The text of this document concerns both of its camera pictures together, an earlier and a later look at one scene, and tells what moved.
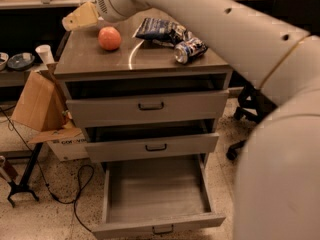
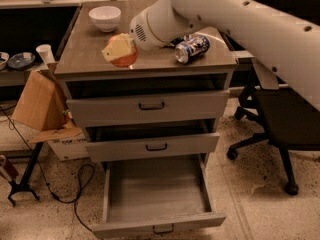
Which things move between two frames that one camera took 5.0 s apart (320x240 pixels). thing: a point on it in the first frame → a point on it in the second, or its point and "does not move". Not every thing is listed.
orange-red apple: x=109 y=38 → x=126 y=61
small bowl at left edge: x=3 y=60 does not move
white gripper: x=107 y=1 → x=139 y=31
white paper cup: x=45 y=53 does not move
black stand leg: x=22 y=186 does not move
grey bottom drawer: x=154 y=196 does not move
